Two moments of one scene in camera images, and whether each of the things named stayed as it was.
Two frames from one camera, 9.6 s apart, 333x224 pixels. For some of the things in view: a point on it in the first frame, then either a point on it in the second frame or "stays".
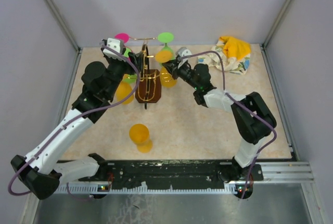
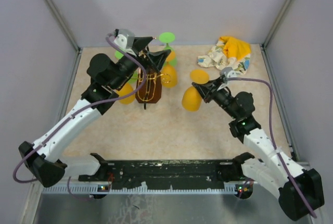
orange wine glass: (167, 79) stays
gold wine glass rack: (149, 84) stays
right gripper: (173, 67) to (207, 90)
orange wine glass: (124, 90) stays
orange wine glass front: (139, 134) to (191, 99)
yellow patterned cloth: (235, 54) stays
